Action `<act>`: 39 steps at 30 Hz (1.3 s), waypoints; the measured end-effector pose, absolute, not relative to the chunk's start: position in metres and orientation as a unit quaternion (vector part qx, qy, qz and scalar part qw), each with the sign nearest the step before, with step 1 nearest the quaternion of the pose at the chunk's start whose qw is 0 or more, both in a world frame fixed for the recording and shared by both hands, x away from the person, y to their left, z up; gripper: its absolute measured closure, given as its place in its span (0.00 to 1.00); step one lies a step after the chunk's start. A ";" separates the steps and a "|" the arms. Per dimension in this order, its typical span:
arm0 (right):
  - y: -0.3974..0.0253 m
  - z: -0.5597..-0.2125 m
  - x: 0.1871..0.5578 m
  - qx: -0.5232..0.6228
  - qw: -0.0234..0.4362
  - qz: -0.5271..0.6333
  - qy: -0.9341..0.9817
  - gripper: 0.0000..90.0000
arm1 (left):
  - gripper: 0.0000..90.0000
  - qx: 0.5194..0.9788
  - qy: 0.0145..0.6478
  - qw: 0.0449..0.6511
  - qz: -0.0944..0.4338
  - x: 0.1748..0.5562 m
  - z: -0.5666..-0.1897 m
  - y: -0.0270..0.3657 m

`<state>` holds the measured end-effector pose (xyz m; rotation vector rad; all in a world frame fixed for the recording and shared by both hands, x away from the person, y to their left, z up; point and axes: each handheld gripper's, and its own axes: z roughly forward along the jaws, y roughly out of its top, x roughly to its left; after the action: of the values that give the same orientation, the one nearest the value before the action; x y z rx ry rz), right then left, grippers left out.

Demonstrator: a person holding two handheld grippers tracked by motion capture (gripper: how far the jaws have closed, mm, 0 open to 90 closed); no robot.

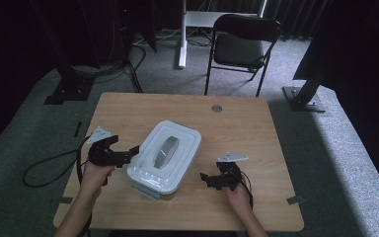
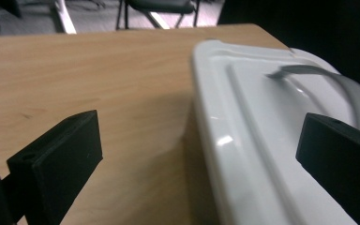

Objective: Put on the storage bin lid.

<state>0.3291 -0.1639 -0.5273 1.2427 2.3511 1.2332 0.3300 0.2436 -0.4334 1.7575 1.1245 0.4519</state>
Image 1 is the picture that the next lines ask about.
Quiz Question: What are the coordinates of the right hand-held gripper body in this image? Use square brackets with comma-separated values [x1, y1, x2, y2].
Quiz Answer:
[215, 151, 250, 193]

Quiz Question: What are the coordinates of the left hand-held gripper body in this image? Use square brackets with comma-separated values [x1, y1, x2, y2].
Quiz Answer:
[86, 126, 126, 170]

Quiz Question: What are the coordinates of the white plastic storage box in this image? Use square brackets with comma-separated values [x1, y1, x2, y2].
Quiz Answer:
[126, 119, 202, 200]

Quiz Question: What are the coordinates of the person's left hand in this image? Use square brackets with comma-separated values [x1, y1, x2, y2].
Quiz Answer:
[79, 160, 116, 199]

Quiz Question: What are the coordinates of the person's right hand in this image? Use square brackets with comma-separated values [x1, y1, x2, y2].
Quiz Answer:
[222, 181, 255, 215]

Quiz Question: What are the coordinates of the black tape strip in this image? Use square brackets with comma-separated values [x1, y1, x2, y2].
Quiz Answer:
[73, 120, 84, 139]

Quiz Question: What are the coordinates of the grey tape piece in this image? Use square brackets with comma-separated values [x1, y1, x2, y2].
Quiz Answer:
[285, 195, 306, 205]
[49, 196, 74, 205]

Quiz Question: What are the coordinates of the black stand with base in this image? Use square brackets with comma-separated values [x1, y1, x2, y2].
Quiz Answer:
[29, 0, 97, 107]

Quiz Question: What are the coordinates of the black folding chair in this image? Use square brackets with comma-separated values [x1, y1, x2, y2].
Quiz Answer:
[204, 13, 282, 99]

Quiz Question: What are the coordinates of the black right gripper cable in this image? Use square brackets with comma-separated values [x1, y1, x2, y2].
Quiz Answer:
[238, 169, 255, 211]

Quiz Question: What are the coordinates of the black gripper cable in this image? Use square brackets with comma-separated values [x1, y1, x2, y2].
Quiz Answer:
[22, 135, 93, 190]
[238, 169, 255, 211]

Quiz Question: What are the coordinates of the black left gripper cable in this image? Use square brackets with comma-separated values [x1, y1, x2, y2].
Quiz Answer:
[22, 135, 93, 190]

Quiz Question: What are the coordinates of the bundle of floor cables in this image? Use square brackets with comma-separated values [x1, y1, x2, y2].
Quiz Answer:
[72, 28, 211, 95]

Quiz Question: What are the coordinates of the metal stand with base plate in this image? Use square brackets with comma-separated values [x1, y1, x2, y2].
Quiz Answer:
[281, 63, 331, 114]

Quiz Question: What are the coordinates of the white desk frame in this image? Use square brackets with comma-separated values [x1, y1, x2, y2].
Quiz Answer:
[177, 0, 268, 70]

